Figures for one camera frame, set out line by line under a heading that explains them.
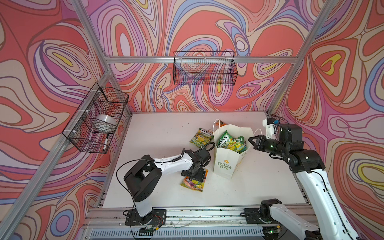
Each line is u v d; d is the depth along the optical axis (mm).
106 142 729
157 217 732
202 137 1015
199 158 691
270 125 595
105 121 716
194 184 821
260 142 582
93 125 731
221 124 1081
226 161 751
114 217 748
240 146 777
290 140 482
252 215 734
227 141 803
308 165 435
